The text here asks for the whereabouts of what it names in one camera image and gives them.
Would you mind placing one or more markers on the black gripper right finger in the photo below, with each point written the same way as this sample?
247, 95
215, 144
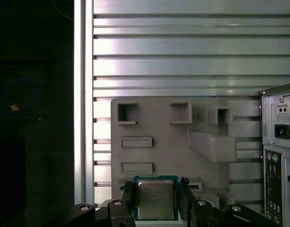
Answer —
186, 203

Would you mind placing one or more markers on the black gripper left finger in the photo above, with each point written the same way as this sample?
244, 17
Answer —
121, 212

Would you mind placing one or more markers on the CPU with silver top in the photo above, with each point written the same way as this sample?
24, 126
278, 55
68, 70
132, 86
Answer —
155, 198

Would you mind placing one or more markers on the RAM stick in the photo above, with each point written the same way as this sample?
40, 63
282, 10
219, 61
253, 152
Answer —
194, 186

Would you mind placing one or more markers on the grey parts rack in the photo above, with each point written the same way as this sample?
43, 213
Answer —
164, 146

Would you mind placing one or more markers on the black PC case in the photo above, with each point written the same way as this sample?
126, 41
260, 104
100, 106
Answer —
267, 165

